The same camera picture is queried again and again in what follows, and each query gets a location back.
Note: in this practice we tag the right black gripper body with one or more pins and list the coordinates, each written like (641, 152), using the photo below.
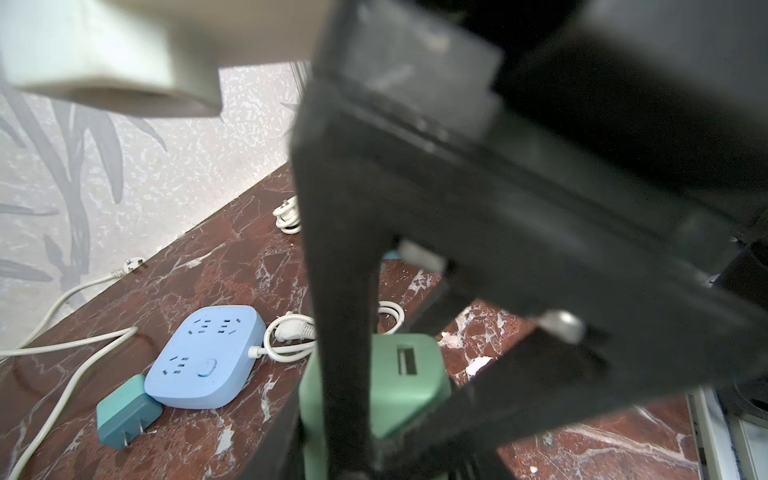
(547, 151)

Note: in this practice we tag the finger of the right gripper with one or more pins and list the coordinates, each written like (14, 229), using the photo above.
(342, 252)
(641, 345)

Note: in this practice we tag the light green usb plug cube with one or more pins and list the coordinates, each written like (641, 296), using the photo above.
(407, 376)

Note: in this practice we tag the square blue power strip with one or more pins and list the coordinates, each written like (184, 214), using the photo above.
(206, 363)

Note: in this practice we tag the teal plug cube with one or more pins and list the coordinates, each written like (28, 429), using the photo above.
(126, 413)

